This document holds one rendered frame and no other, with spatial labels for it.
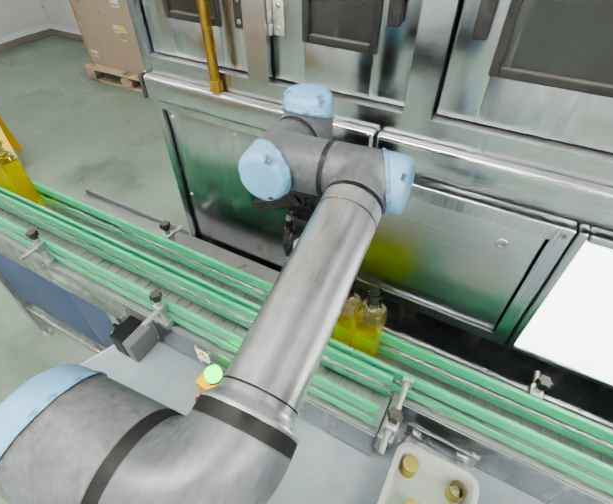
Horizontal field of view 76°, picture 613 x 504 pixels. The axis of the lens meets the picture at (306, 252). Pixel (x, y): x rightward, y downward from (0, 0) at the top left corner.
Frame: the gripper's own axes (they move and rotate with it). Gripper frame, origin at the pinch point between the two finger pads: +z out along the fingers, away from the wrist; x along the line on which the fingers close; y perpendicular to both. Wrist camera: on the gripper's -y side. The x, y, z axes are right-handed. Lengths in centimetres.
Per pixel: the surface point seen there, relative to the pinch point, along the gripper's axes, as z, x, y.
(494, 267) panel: -3.3, 12.3, 36.2
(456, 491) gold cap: 37, -15, 46
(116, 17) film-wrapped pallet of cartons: 49, 239, -331
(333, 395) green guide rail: 23.2, -13.6, 15.6
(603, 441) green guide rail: 23, 3, 67
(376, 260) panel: 6.2, 12.5, 13.3
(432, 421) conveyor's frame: 28.5, -6.4, 36.5
